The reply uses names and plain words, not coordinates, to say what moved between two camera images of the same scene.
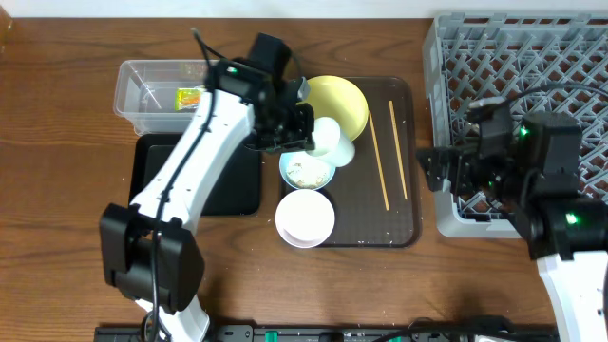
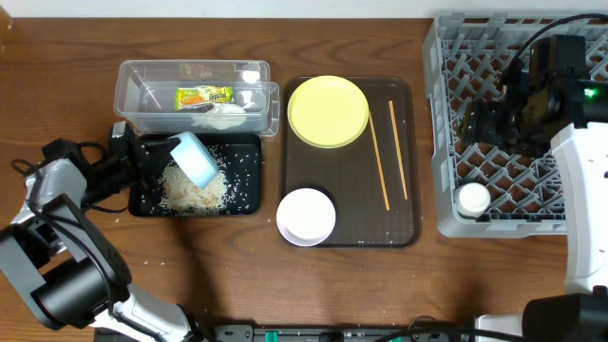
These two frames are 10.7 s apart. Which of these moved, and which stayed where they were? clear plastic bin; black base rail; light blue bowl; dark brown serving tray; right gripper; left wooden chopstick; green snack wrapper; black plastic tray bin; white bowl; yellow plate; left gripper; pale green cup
Moved: light blue bowl; right gripper; pale green cup; left gripper
Stayed: black plastic tray bin; black base rail; yellow plate; white bowl; clear plastic bin; green snack wrapper; left wooden chopstick; dark brown serving tray
